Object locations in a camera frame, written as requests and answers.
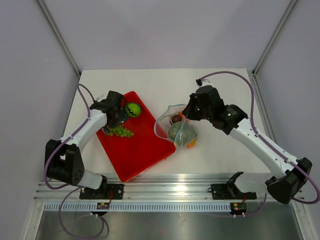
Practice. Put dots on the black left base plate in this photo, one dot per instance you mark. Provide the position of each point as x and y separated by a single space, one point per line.
113 191

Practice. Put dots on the white slotted cable duct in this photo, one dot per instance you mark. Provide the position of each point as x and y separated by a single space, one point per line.
215 207

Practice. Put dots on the netted green cantaloupe melon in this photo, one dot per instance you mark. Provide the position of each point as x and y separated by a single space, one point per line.
182 133

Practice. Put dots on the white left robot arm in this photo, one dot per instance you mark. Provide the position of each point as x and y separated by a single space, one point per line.
63 157

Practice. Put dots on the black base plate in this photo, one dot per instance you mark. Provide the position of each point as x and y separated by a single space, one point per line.
224 191
113 191

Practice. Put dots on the orange fruit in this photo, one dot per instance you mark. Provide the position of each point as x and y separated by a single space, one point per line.
191 144

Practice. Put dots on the right aluminium frame post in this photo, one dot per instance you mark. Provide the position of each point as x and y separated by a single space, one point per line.
275 36

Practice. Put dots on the green grape bunch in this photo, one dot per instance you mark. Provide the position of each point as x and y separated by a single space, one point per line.
120 131

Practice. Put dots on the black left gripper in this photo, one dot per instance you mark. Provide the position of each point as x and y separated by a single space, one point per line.
121 117

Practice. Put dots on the right controller board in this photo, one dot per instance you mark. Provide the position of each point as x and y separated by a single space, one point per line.
239 206

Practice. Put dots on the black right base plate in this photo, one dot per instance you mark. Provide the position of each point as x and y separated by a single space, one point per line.
224 191

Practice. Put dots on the controller board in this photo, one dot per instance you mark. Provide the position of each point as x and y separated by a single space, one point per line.
239 206
103 206

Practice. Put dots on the left controller board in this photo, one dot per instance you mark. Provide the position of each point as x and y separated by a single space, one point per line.
103 206

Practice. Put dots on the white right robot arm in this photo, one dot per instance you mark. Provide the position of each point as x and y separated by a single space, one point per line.
289 174

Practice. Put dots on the left aluminium frame post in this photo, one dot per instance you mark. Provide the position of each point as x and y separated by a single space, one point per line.
58 36

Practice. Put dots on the clear zip top bag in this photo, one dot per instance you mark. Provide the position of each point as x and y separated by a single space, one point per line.
162 124

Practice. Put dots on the aluminium frame post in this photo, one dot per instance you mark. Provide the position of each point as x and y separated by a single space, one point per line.
58 36
275 36

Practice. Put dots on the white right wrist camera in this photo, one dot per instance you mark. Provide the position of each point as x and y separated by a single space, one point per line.
202 82

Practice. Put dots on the red plastic tray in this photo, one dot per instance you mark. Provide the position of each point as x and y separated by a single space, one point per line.
131 156

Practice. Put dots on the aluminium mounting rail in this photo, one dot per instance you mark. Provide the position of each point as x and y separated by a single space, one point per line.
167 187

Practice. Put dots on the small green striped watermelon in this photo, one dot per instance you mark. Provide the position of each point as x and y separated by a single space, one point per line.
133 109

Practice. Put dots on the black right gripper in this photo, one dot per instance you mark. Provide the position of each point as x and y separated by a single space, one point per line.
188 112

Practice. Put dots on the dark purple passion fruit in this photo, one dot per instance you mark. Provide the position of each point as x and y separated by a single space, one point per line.
175 118

